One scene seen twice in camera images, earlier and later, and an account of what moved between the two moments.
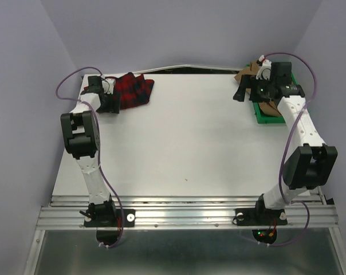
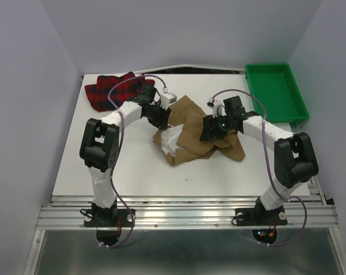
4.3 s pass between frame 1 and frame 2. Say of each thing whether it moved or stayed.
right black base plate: stayed
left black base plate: stayed
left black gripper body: moved
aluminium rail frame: stayed
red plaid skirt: stayed
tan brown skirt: moved
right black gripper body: moved
